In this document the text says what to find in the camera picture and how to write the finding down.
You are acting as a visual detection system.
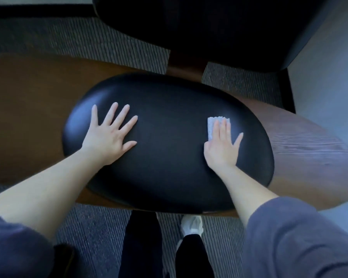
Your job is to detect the person's right forearm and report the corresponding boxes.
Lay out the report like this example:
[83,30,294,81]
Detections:
[217,163,280,229]

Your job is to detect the white right sneaker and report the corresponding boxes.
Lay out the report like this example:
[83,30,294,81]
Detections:
[175,214,204,252]

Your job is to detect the person's right hand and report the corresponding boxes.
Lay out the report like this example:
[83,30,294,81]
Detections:
[203,118,244,171]

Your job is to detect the light blue cleaning cloth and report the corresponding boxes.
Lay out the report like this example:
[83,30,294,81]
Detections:
[206,115,231,142]

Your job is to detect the small dark wooden chair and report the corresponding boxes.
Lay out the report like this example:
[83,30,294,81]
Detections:
[48,243,77,278]

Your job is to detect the wooden chair with black cushion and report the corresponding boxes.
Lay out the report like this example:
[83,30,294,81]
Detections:
[0,0,348,217]

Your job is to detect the black trousers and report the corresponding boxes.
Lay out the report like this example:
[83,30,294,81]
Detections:
[117,211,215,278]

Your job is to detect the person's left forearm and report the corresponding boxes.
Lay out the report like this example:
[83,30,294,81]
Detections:
[0,147,106,244]

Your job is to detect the person's left hand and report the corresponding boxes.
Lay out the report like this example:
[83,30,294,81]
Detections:
[80,102,139,167]

